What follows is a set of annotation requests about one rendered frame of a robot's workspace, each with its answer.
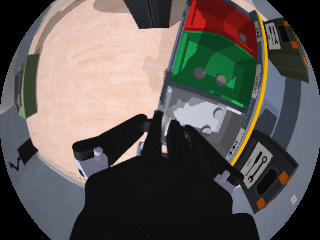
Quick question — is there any red open bin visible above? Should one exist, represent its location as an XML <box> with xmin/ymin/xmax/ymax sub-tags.
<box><xmin>183</xmin><ymin>0</ymin><xmax>257</xmax><ymax>60</ymax></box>

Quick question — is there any green open bin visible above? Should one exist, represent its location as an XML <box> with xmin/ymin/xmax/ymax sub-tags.
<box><xmin>170</xmin><ymin>31</ymin><xmax>257</xmax><ymax>110</ymax></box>

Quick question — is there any yellow flat bar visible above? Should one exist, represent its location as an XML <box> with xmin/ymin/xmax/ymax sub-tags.
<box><xmin>230</xmin><ymin>12</ymin><xmax>268</xmax><ymax>166</ymax></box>

